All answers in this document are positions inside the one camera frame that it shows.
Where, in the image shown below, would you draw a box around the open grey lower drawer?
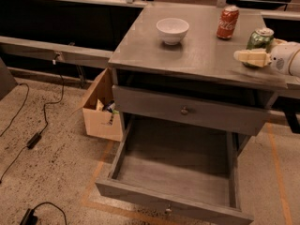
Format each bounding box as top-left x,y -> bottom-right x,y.
97,116 -> 253,225

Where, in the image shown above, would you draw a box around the black power adapter with cable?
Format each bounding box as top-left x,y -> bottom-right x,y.
0,75 -> 66,185

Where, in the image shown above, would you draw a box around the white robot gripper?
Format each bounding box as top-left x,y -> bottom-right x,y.
233,38 -> 295,75

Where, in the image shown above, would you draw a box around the items inside cardboard box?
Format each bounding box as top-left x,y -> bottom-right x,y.
96,99 -> 119,126

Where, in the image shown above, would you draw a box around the green soda can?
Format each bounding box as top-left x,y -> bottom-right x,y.
242,27 -> 276,68

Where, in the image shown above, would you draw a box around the white ceramic bowl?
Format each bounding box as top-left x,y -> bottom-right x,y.
157,18 -> 189,45

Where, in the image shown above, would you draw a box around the open cardboard box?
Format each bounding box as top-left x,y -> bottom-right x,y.
76,68 -> 124,142

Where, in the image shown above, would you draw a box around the closed grey drawer brass knob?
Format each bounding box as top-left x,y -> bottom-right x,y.
112,85 -> 269,135

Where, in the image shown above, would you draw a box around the black power brick lower left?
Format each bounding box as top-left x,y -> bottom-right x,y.
19,202 -> 68,225

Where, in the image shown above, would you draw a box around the grey wooden drawer cabinet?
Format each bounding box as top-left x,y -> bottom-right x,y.
107,4 -> 300,161

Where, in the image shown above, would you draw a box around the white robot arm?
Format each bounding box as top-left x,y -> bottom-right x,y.
233,38 -> 300,78

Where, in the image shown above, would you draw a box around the red cola can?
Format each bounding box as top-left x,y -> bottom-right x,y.
217,6 -> 239,39

